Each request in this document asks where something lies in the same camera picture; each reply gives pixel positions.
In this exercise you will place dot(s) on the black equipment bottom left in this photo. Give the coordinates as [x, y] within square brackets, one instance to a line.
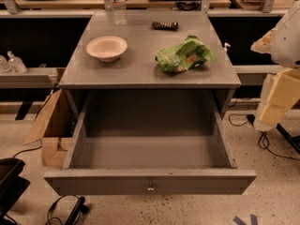
[12, 186]

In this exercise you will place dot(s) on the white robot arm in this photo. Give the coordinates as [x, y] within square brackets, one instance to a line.
[283, 41]

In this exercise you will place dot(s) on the grey drawer cabinet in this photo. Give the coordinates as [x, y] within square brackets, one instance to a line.
[137, 67]

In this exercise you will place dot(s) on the grey top drawer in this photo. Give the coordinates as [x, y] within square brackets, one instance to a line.
[159, 142]

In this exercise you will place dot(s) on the beige paper bowl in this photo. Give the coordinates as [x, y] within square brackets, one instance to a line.
[107, 49]

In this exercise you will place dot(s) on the green chip bag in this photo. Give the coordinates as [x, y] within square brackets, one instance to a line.
[184, 56]

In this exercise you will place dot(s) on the clear plastic water bottle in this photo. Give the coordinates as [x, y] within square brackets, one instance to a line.
[119, 10]

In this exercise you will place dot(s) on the brown cardboard box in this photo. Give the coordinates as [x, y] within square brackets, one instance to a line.
[51, 127]

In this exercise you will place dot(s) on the small white pump bottle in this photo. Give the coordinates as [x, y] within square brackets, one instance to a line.
[227, 46]

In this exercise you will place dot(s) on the yellow foam padded gripper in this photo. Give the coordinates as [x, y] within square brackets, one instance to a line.
[287, 44]

